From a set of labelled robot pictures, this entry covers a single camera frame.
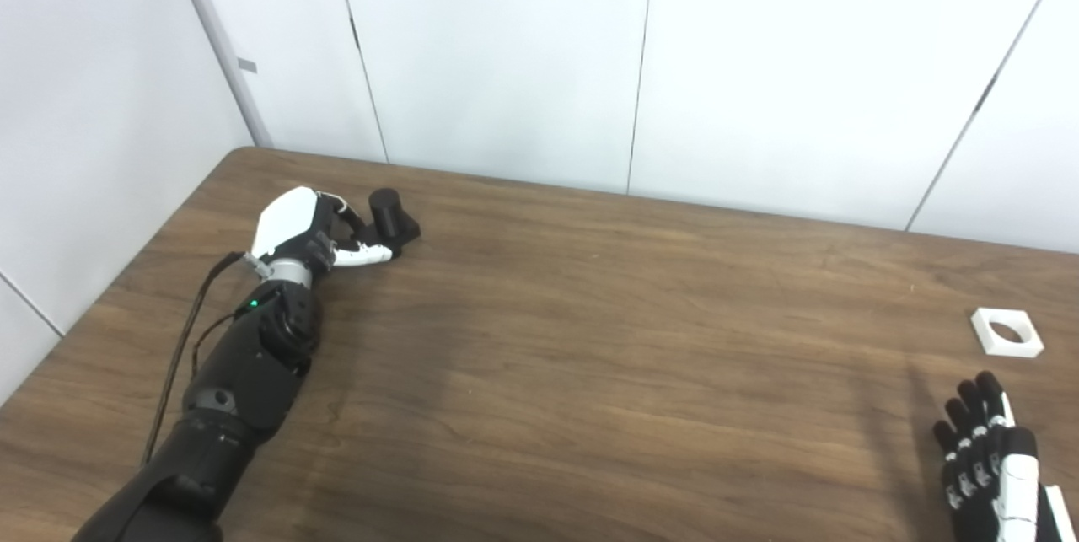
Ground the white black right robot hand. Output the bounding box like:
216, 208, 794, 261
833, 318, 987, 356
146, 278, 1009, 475
932, 371, 1079, 542

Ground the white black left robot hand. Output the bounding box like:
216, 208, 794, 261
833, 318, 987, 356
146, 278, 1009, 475
250, 186, 397, 282

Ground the black peg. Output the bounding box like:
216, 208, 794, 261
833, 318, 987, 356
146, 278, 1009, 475
368, 188, 421, 250

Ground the white square piece with hole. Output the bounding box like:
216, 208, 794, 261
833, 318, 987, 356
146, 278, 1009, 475
970, 308, 1044, 358

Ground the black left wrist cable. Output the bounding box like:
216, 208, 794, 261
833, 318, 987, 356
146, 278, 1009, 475
142, 251, 254, 467

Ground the gray wall corner strip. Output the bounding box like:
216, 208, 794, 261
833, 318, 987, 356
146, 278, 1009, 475
164, 0, 275, 148

